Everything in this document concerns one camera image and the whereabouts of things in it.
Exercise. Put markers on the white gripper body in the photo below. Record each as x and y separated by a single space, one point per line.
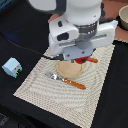
76 49

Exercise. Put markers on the light blue milk carton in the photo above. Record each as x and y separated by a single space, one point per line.
12 67

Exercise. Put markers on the red toy tomato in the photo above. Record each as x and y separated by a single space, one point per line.
81 60

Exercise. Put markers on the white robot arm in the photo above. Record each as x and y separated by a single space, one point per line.
53 7

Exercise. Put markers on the round wooden plate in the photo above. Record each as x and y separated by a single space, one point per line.
68 69

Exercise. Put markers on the beige bowl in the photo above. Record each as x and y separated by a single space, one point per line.
123 14

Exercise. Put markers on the woven beige placemat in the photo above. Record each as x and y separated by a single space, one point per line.
70 103

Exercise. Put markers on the toy knife wooden handle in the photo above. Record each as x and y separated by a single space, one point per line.
93 60

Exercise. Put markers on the toy fork wooden handle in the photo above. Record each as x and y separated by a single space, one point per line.
55 77

